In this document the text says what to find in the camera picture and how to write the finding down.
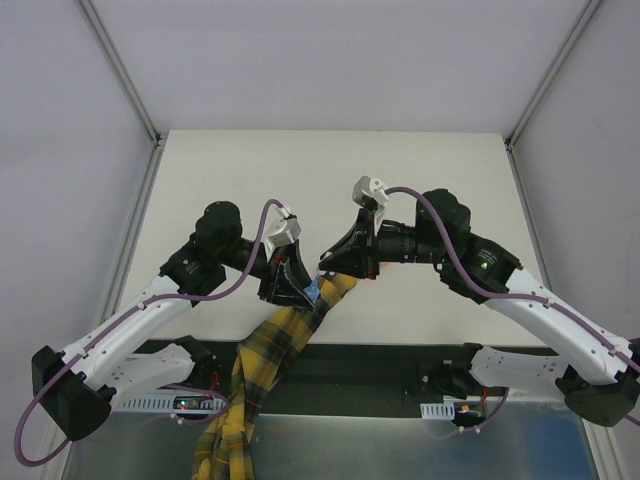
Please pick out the blue nail polish bottle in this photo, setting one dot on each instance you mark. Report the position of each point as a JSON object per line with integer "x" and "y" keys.
{"x": 313, "y": 290}

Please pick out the right white cable duct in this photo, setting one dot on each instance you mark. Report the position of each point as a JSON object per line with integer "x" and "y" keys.
{"x": 449, "y": 410}

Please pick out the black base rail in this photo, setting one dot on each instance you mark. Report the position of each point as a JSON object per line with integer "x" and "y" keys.
{"x": 375, "y": 381}

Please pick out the left white cable duct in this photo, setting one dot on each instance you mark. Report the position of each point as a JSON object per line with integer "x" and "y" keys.
{"x": 185, "y": 404}

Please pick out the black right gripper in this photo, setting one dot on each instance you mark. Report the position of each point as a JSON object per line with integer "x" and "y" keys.
{"x": 367, "y": 245}

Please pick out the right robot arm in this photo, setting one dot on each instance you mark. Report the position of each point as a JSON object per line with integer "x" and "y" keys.
{"x": 594, "y": 372}

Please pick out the right aluminium frame post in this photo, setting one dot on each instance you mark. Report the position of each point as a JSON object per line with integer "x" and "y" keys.
{"x": 587, "y": 14}

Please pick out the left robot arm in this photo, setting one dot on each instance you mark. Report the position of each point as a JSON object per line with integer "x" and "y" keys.
{"x": 79, "y": 386}

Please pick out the left aluminium frame post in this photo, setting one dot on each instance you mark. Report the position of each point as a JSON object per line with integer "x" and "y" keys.
{"x": 110, "y": 52}

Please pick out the aluminium frame post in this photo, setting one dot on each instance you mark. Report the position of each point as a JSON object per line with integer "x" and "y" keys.
{"x": 110, "y": 52}
{"x": 587, "y": 14}

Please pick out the white cable duct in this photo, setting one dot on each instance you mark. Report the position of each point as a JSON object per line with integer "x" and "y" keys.
{"x": 449, "y": 410}
{"x": 185, "y": 404}

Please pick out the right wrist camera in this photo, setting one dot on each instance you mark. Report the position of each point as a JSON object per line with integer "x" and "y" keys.
{"x": 370, "y": 193}

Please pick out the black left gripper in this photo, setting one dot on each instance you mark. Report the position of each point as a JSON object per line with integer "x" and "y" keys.
{"x": 275, "y": 267}

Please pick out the yellow plaid shirt sleeve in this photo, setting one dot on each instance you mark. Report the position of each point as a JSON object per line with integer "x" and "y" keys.
{"x": 223, "y": 451}

